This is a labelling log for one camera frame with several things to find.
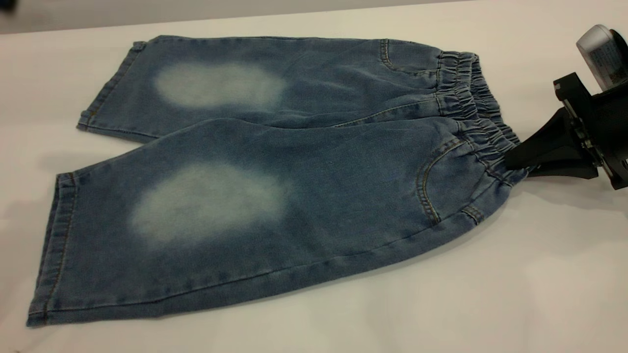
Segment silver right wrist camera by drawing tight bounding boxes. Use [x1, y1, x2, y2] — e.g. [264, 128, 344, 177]
[576, 25, 628, 91]

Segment blue faded denim pants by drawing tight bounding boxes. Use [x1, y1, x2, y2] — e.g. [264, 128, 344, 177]
[26, 35, 530, 328]

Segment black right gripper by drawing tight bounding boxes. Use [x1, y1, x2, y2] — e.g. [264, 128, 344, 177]
[504, 73, 628, 190]

